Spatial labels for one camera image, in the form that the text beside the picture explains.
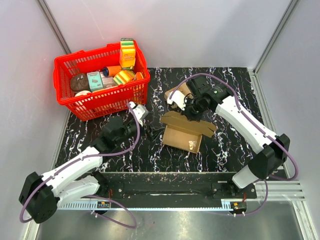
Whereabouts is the kitchen scouring pads pack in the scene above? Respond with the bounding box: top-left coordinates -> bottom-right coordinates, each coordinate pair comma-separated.
164,83 -> 193,104

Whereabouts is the brown cardboard box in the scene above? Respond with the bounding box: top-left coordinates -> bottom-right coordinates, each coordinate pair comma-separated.
160,111 -> 217,154

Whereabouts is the small clear plastic bag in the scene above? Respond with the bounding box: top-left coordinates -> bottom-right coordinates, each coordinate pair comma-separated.
188,140 -> 197,150

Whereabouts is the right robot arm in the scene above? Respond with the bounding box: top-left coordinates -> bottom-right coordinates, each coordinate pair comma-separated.
181,73 -> 290,198

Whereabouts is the teal small box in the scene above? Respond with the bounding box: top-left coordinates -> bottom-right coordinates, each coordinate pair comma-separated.
86,71 -> 104,92

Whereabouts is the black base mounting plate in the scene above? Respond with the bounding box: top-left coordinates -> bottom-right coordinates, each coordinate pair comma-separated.
79,171 -> 258,200

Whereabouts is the orange snack packet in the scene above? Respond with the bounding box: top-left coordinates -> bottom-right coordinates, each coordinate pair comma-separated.
132,72 -> 144,81

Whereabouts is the yellow green striped sponge pack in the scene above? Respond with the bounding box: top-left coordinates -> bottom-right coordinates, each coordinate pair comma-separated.
113,70 -> 135,86

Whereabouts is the pink packaged item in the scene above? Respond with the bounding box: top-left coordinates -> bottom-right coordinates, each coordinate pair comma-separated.
101,76 -> 118,89

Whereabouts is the red plastic shopping basket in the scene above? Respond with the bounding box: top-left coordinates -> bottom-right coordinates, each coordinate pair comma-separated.
53,42 -> 151,121

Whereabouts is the orange cylindrical can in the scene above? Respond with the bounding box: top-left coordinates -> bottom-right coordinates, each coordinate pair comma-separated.
102,65 -> 122,77

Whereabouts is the white round item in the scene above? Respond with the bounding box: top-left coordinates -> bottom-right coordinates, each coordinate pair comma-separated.
75,90 -> 91,97

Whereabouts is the orange yellow juice carton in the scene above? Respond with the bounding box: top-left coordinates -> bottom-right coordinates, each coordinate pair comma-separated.
119,38 -> 136,70

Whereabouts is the brown round bread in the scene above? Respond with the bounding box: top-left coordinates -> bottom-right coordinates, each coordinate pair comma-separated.
69,73 -> 90,92

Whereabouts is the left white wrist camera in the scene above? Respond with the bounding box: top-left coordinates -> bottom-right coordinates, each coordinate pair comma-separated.
128,101 -> 149,126

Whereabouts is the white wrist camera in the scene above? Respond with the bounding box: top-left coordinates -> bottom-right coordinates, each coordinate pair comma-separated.
166,90 -> 186,111
128,101 -> 149,126

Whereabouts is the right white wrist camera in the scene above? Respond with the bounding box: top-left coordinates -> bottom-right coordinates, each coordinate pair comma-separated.
166,90 -> 186,111

